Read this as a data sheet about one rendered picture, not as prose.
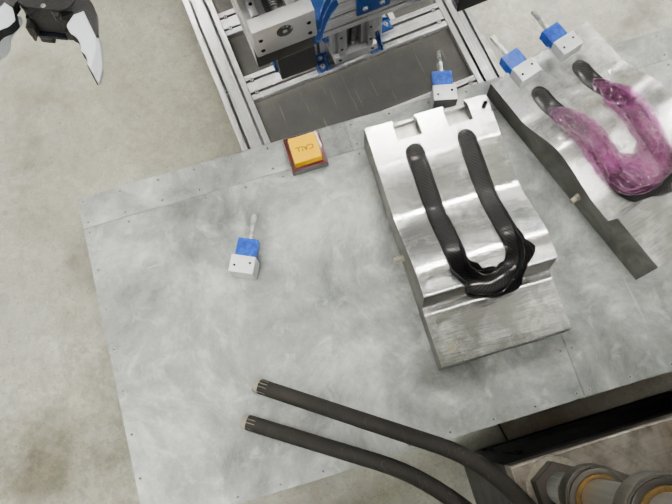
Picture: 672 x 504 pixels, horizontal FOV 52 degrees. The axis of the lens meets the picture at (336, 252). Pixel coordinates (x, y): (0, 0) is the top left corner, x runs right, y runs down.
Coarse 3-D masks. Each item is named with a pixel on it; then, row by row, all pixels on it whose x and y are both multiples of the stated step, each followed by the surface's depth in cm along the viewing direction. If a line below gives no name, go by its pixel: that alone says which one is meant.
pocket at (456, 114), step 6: (450, 108) 142; (456, 108) 142; (462, 108) 143; (468, 108) 141; (444, 114) 143; (450, 114) 143; (456, 114) 143; (462, 114) 143; (468, 114) 142; (450, 120) 143; (456, 120) 143; (462, 120) 143
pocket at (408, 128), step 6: (408, 120) 142; (414, 120) 142; (396, 126) 142; (402, 126) 143; (408, 126) 143; (414, 126) 143; (396, 132) 143; (402, 132) 143; (408, 132) 143; (414, 132) 142; (420, 132) 141; (402, 138) 142
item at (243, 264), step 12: (252, 216) 142; (252, 228) 142; (240, 240) 140; (252, 240) 140; (240, 252) 140; (252, 252) 140; (240, 264) 138; (252, 264) 138; (240, 276) 141; (252, 276) 139
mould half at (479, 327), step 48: (480, 96) 141; (384, 144) 139; (432, 144) 139; (480, 144) 139; (384, 192) 138; (432, 240) 131; (480, 240) 129; (432, 288) 127; (528, 288) 134; (432, 336) 132; (480, 336) 132; (528, 336) 131
